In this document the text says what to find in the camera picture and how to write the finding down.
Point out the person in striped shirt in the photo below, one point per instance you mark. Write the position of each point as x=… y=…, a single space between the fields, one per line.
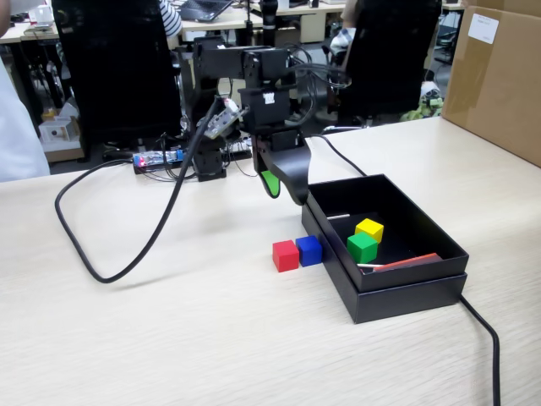
x=171 y=17

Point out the black pole with white rings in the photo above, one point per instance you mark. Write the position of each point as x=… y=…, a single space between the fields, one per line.
x=269 y=14

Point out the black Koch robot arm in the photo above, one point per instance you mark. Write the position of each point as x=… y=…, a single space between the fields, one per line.
x=220 y=55

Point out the white carton with round hole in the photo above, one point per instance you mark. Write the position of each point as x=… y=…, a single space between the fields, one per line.
x=59 y=133

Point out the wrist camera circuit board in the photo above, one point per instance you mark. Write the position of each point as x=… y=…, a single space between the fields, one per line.
x=222 y=120

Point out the black mesh office chair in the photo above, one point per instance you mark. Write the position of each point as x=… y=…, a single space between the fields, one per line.
x=118 y=72

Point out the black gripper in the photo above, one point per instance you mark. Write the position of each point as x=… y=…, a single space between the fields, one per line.
x=266 y=110

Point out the person in white shirt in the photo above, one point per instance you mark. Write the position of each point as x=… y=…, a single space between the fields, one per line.
x=17 y=139

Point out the black cardboard box lid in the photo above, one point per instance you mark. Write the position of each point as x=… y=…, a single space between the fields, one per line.
x=406 y=302

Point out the seated person in plaid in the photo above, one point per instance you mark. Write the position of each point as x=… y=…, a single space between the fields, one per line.
x=344 y=38

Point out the control board with red LED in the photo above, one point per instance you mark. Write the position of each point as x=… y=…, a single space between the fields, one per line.
x=148 y=160

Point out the large brown cardboard box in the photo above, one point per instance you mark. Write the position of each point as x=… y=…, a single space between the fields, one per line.
x=494 y=84

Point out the black cardboard box tray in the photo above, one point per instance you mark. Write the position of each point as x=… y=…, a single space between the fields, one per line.
x=422 y=270

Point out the green and white toy pile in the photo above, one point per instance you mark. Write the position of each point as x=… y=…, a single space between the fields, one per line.
x=424 y=105

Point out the dark open laptop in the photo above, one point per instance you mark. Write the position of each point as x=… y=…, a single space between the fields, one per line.
x=205 y=9

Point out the red wooden cube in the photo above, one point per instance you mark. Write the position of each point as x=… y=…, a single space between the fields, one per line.
x=286 y=256

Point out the orange matchbox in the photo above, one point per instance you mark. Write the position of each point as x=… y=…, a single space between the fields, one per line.
x=412 y=261

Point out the black office chair with armrests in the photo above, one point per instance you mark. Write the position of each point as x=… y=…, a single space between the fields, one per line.
x=389 y=55

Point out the yellow wooden cube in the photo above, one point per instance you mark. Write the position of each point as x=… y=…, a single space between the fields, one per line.
x=371 y=230

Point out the beige office desk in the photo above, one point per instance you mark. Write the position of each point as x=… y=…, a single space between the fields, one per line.
x=230 y=24

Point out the green wooden cube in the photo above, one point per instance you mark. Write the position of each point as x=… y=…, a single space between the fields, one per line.
x=361 y=248

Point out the blue wooden cube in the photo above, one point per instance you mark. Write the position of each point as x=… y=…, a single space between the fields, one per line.
x=309 y=251

